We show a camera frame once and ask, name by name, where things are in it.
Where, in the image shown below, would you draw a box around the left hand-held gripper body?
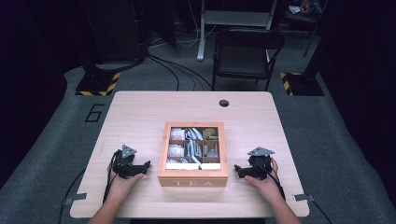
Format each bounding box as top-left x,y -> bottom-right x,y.
111,144 -> 138,180

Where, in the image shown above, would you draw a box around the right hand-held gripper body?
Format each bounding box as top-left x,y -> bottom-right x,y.
247,147 -> 276,181

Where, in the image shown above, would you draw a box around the wooden tea box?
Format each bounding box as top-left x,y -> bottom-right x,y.
157,120 -> 230,189

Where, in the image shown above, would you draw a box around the person's left hand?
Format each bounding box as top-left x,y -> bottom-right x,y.
106,172 -> 145,203

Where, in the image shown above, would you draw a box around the person's right hand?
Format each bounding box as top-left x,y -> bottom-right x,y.
244,157 -> 284,203

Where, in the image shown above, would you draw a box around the pile of assorted tea packets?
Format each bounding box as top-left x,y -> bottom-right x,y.
166,126 -> 221,171

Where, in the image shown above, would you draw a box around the grey tape piece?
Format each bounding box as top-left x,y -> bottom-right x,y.
64,192 -> 88,205
293,193 -> 316,203

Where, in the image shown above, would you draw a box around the striped black stand base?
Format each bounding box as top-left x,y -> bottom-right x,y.
75,72 -> 121,97
279,72 -> 325,97

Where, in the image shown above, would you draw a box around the black folding chair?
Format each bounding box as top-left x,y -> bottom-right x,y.
212,28 -> 286,91

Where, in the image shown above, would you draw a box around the black equipment cabinet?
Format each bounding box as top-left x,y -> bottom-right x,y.
78,0 -> 149,63

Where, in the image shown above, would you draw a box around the dark cart with clutter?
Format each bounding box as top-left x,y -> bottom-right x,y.
276,0 -> 328,59

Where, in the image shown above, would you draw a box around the right hand-held gripper black cable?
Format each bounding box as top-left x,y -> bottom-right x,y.
251,158 -> 333,224

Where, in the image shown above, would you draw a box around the hand-held gripper black cable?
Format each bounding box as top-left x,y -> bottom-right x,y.
57,150 -> 120,224
251,158 -> 333,224

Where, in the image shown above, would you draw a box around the left hand-held gripper black cable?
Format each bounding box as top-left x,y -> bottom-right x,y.
57,150 -> 120,224

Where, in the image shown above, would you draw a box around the black floor cables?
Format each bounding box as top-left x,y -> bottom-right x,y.
146,52 -> 214,91

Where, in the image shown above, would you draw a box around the white desk frame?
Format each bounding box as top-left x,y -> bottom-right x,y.
196,0 -> 278,62

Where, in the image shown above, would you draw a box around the white hanging cables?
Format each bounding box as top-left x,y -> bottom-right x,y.
148,0 -> 219,49

